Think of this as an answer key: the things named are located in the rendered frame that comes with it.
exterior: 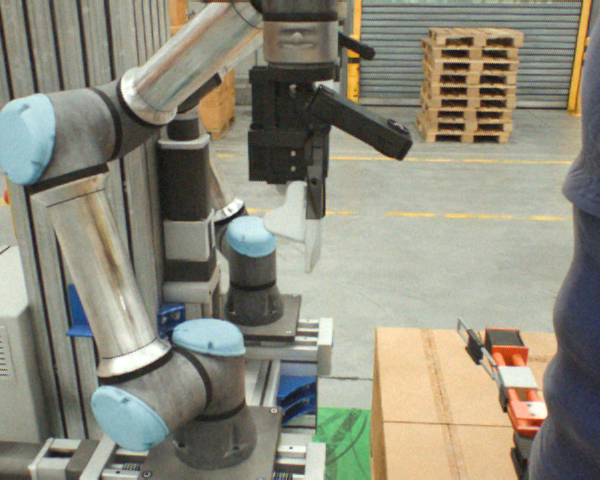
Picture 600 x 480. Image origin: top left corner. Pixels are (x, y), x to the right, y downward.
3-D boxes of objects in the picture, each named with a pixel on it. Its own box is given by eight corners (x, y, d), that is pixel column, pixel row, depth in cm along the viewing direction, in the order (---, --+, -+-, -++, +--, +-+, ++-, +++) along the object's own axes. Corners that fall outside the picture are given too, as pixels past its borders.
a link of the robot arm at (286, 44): (338, 19, 67) (337, 23, 60) (337, 64, 69) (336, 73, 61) (267, 19, 68) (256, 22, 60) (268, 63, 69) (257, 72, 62)
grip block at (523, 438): (582, 492, 101) (588, 462, 99) (519, 489, 102) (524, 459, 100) (566, 456, 109) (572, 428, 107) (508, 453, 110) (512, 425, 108)
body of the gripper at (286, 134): (258, 169, 74) (256, 60, 69) (333, 170, 73) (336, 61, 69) (248, 188, 67) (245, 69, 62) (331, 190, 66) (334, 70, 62)
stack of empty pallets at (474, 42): (513, 144, 791) (527, 33, 743) (423, 142, 799) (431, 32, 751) (492, 123, 910) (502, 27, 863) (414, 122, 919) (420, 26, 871)
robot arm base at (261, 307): (218, 325, 155) (216, 287, 151) (229, 297, 169) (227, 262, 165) (280, 327, 153) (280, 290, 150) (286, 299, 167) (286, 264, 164)
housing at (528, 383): (537, 407, 122) (540, 387, 120) (500, 405, 123) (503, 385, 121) (528, 386, 129) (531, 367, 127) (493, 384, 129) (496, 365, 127)
